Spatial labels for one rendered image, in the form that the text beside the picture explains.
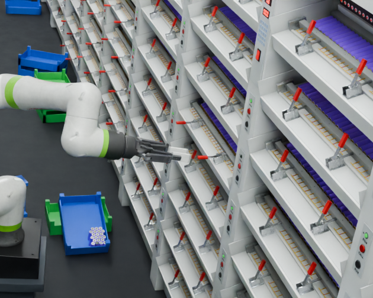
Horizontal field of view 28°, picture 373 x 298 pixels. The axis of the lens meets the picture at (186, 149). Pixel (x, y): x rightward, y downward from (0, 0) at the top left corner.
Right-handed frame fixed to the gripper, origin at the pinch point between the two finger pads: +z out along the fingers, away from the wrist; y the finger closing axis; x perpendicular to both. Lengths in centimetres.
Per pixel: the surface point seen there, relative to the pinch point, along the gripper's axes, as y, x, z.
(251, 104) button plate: 22.8, 30.6, 6.7
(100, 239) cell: -74, -85, 10
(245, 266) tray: 34.5, -18.9, 18.5
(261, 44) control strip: 23, 49, 3
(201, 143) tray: -14.9, -1.5, 13.5
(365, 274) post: 95, 24, 8
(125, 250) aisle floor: -74, -90, 23
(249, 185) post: 27.0, 6.0, 13.6
